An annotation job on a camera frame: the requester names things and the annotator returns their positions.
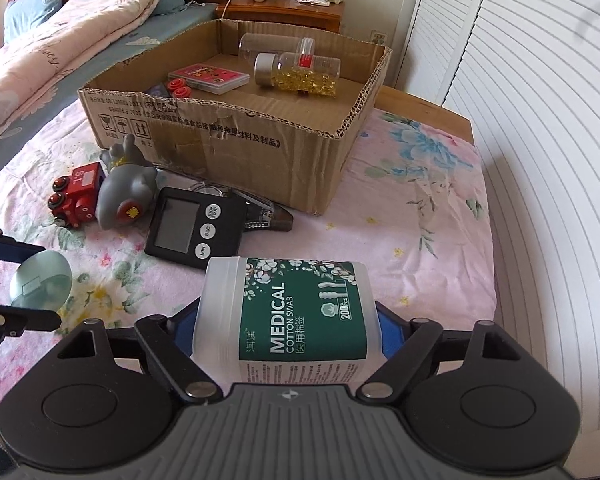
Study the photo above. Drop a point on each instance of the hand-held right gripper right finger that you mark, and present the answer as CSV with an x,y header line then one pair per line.
x,y
392,335

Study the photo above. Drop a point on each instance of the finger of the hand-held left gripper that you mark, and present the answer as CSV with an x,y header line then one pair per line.
x,y
20,320
2,250

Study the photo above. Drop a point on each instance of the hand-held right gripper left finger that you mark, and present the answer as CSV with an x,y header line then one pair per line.
x,y
185,330

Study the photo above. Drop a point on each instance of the mint round case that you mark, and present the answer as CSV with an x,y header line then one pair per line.
x,y
42,275

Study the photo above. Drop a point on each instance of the green label cotton swab container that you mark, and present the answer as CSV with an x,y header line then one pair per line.
x,y
305,320

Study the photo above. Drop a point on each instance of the brown cardboard box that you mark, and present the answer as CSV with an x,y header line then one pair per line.
x,y
260,160

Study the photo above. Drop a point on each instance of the black cube toy red wheels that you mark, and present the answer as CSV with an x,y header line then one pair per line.
x,y
181,89

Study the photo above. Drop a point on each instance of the red card case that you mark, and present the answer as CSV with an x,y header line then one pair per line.
x,y
210,77

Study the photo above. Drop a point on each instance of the yellow capsule bottle silver cap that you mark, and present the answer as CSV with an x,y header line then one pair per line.
x,y
305,80

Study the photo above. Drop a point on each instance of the clear plastic jar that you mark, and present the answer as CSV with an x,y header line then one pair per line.
x,y
265,42

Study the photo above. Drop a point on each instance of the red toy train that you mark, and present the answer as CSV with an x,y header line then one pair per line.
x,y
77,195

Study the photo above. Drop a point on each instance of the black digital timer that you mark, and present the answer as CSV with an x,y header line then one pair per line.
x,y
177,230

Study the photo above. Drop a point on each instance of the pink floral sheet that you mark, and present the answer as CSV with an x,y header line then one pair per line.
x,y
405,220

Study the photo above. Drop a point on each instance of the grey rubber animal toy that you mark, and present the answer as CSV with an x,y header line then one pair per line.
x,y
125,195

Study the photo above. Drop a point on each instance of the small clear plastic lid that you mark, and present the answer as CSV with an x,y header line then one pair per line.
x,y
207,191

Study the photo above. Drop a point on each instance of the black stapler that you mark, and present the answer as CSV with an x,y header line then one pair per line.
x,y
275,217

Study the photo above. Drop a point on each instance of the pink quilt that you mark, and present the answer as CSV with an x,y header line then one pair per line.
x,y
55,60

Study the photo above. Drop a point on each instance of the white louvered closet door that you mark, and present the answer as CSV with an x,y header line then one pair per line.
x,y
430,20
555,185

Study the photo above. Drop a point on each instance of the wooden table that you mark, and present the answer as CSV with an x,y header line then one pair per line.
x,y
430,110

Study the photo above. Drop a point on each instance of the wooden nightstand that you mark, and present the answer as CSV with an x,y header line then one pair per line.
x,y
290,16

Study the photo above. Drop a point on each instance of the wall socket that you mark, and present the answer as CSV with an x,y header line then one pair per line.
x,y
378,38

